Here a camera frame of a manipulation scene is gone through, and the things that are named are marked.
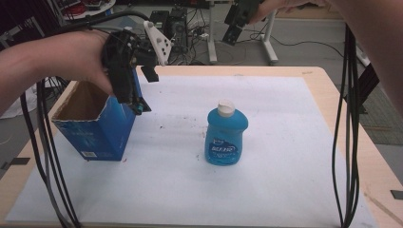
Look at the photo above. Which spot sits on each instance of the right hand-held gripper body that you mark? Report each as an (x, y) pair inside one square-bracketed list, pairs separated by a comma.
[(242, 12)]

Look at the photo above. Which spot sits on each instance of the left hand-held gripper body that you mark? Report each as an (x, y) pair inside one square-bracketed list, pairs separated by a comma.
[(122, 63)]

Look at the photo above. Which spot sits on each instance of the blue cardboard box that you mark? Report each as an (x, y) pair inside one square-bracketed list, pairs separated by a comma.
[(98, 129)]

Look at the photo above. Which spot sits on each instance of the person's left hand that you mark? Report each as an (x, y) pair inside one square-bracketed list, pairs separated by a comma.
[(84, 60)]

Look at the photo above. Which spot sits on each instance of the person's right hand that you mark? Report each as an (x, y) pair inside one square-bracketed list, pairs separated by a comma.
[(285, 4)]

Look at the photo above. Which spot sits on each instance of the white metal stand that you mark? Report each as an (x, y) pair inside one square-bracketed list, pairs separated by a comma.
[(269, 44)]

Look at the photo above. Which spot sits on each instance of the black computer tower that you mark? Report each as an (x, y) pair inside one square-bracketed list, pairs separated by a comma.
[(171, 28)]

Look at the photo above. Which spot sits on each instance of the round white table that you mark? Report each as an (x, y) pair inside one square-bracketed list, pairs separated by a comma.
[(90, 8)]

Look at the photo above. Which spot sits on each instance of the blue detergent bottle white cap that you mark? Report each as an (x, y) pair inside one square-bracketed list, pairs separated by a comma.
[(225, 136)]

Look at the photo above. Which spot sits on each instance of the white paper mat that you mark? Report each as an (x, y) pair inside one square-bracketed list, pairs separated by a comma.
[(202, 177)]

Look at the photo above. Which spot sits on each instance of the white sheet on floor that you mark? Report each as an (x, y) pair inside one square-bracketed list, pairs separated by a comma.
[(19, 104)]

